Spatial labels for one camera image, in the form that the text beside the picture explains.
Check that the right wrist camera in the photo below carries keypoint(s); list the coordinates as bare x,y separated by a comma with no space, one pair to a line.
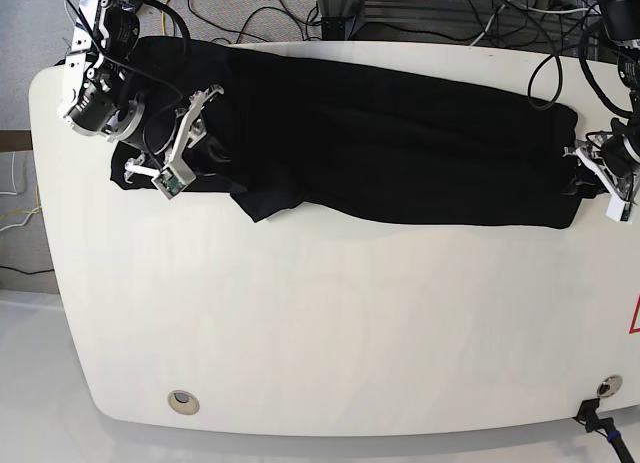
170,184

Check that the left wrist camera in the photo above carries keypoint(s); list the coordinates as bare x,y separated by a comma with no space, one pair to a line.
620,211

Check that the table grommet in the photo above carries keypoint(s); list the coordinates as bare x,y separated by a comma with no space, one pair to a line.
183,402
609,386

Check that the left table grommet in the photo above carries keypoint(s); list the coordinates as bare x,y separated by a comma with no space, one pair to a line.
183,402

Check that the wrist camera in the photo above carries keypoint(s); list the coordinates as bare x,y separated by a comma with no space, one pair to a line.
170,184
620,211

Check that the right table grommet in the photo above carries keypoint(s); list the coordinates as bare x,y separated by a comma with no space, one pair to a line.
609,386

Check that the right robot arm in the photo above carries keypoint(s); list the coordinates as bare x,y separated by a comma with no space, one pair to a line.
106,93

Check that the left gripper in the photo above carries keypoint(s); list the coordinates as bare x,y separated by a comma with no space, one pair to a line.
613,156

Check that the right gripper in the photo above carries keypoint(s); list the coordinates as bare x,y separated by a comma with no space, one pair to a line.
189,147

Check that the aluminium frame post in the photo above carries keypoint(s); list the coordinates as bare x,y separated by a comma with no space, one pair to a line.
340,19

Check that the red warning sticker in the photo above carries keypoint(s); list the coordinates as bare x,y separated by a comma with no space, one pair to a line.
634,326

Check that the black T-shirt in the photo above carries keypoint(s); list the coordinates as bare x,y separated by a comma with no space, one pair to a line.
378,144

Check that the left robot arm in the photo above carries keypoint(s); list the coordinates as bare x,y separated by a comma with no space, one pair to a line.
617,31

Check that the black clamp with cable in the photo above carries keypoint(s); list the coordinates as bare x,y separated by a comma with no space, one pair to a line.
588,418

